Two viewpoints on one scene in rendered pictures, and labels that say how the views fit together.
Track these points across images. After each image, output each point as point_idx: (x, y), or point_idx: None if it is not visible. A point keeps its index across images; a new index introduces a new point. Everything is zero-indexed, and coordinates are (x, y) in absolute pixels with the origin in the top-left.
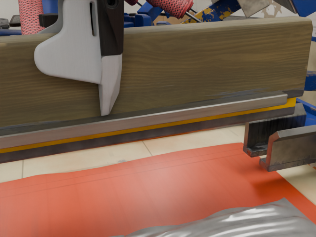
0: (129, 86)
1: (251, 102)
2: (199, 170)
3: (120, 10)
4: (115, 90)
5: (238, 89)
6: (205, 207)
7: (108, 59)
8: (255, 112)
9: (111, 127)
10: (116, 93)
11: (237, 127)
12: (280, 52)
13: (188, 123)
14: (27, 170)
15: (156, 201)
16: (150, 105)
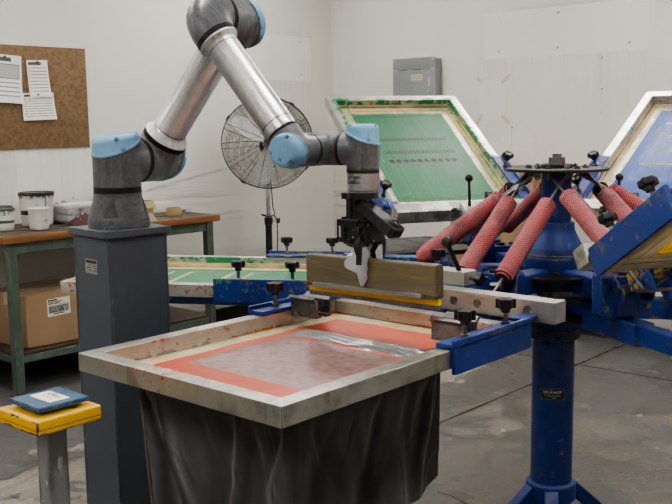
0: (371, 278)
1: (406, 294)
2: (427, 340)
3: (357, 252)
4: (362, 277)
5: (407, 289)
6: (400, 344)
7: (357, 266)
8: (420, 303)
9: (361, 290)
10: (364, 279)
11: None
12: (422, 277)
13: (394, 300)
14: (377, 323)
15: (391, 339)
16: (377, 287)
